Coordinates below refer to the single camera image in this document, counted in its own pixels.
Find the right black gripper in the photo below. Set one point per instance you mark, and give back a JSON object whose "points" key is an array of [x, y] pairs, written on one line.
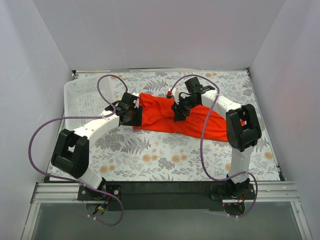
{"points": [[180, 111]]}

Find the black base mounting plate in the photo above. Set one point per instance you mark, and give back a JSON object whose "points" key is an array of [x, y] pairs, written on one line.
{"points": [[175, 195]]}

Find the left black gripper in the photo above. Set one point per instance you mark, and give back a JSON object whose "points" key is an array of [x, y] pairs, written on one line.
{"points": [[137, 115]]}

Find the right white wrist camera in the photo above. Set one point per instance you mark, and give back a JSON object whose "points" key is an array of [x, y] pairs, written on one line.
{"points": [[173, 93]]}

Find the orange t shirt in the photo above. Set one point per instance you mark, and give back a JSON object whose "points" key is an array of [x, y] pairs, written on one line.
{"points": [[159, 117]]}

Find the aluminium frame rail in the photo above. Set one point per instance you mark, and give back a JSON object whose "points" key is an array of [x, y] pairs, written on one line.
{"points": [[67, 192]]}

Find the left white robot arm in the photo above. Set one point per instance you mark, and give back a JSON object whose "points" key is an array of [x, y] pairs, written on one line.
{"points": [[72, 150]]}

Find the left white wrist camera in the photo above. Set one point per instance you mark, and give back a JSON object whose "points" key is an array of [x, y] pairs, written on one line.
{"points": [[136, 99]]}

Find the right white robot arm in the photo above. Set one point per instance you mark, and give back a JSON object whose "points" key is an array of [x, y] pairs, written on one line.
{"points": [[242, 131]]}

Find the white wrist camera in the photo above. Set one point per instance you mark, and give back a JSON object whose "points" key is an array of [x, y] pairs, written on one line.
{"points": [[173, 93], [136, 99]]}

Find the white plastic laundry basket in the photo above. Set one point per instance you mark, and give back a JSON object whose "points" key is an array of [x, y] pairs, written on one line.
{"points": [[82, 97]]}

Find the floral patterned table mat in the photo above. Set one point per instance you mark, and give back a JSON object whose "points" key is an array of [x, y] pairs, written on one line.
{"points": [[128, 154]]}

